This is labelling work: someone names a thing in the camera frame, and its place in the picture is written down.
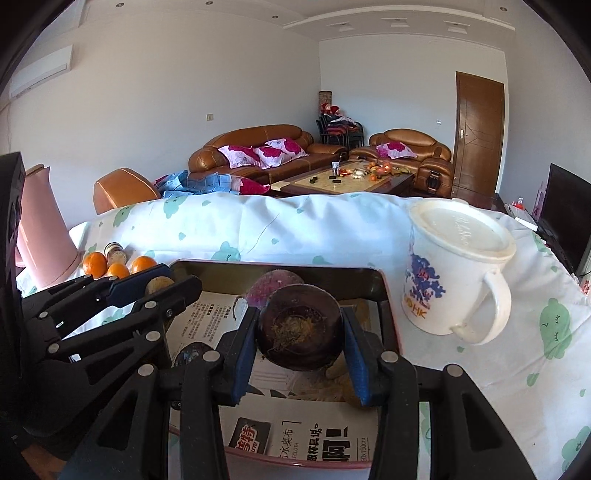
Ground printed paper leaflet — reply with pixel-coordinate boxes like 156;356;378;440
166;288;385;463

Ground wooden coffee table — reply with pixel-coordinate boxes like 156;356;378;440
270;159;414;199

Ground dark maroon passion fruit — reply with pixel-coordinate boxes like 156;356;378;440
256;284;345;370

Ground purple round radish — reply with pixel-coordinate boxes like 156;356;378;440
244;270;306;315

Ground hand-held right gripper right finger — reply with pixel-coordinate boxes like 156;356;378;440
341;307;539;480

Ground brown leather armchair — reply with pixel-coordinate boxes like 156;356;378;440
349;129;455;193

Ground brown leather sofa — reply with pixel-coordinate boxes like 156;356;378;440
188;124;350;185

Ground white cloud-print tablecloth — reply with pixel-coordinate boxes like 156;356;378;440
14;191;591;480

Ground small glass jar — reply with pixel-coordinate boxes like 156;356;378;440
104;242;128;267

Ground black television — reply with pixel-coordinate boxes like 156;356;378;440
538;164;591;274

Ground blue plaid blanket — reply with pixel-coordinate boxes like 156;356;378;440
154;170;271;197

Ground brown wooden door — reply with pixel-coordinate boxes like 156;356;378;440
451;71;505;200

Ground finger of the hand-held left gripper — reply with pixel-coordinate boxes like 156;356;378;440
21;264;174;340
28;274;204;431

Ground brown leather chair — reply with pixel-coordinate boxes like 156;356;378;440
93;167;161;216

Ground pink floral pillow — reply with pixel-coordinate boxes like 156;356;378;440
217;144;264;169
376;142;419;160
253;137;309;168

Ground white mug lid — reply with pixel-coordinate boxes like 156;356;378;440
407;198;517;265

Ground white printed mug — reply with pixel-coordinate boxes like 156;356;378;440
401;198;518;346

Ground dark purple fruit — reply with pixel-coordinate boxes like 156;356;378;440
175;344;209;368

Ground stacked dark chairs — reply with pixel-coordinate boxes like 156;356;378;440
316;113;365;148

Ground white air conditioner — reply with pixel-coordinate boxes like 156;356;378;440
9;45;74;99

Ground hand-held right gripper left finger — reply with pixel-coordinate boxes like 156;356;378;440
60;305;260;480

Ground brown kiwi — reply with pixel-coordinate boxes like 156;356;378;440
145;275;175;296

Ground pink tin box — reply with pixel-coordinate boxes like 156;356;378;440
167;258;403;472

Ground pink electric kettle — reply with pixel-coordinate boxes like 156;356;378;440
15;164;86;287

